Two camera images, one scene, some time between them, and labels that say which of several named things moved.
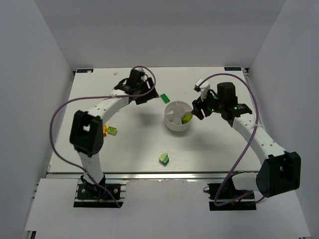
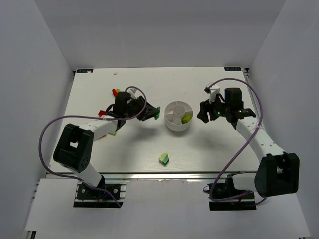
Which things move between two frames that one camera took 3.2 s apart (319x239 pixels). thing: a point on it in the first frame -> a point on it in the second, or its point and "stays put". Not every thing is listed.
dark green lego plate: [165, 98] -> [157, 114]
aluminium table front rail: [168, 176] stays put
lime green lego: [186, 119] stays put
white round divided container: [173, 114] stays put
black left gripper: [145, 93] -> [142, 109]
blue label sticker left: [83, 70] stays put
